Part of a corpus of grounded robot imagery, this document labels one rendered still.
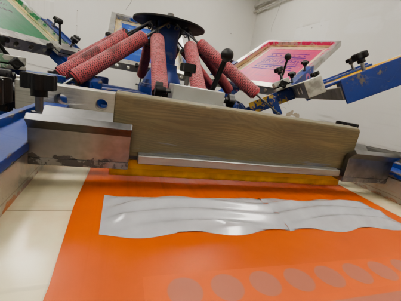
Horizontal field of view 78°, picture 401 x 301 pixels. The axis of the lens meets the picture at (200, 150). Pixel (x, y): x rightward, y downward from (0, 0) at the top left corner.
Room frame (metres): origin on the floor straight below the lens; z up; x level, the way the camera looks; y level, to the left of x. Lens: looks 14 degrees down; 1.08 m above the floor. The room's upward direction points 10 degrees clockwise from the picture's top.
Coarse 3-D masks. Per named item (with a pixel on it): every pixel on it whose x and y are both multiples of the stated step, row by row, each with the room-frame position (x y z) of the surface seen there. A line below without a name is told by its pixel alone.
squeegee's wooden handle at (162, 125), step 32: (128, 96) 0.27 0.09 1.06; (160, 128) 0.28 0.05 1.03; (192, 128) 0.30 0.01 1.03; (224, 128) 0.31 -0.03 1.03; (256, 128) 0.33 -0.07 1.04; (288, 128) 0.34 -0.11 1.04; (320, 128) 0.36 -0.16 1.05; (352, 128) 0.38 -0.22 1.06; (256, 160) 0.33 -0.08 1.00; (288, 160) 0.35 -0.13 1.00; (320, 160) 0.37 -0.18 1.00
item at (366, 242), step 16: (256, 192) 0.32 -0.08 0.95; (272, 192) 0.33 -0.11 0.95; (288, 192) 0.34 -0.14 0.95; (304, 192) 0.35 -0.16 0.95; (320, 192) 0.36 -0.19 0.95; (336, 192) 0.38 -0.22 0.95; (352, 192) 0.39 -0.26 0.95; (304, 240) 0.22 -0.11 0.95; (320, 240) 0.22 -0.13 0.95; (336, 240) 0.23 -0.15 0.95; (352, 240) 0.23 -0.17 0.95; (368, 240) 0.24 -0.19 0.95; (384, 240) 0.24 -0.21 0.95; (400, 240) 0.25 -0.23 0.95; (320, 256) 0.19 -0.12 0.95; (336, 256) 0.20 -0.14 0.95; (352, 256) 0.20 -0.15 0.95; (368, 256) 0.21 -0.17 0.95; (384, 256) 0.21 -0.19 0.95
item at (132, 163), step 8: (136, 160) 0.29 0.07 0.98; (144, 168) 0.29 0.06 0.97; (152, 168) 0.29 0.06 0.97; (160, 168) 0.30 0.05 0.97; (168, 168) 0.30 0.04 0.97; (176, 168) 0.30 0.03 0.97; (184, 168) 0.31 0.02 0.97; (192, 168) 0.31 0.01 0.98; (200, 168) 0.31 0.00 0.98; (208, 168) 0.32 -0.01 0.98; (280, 176) 0.36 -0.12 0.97; (288, 176) 0.36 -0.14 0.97; (296, 176) 0.37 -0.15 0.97; (304, 176) 0.37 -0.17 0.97; (312, 176) 0.38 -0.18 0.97; (320, 176) 0.38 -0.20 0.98; (328, 176) 0.39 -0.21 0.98
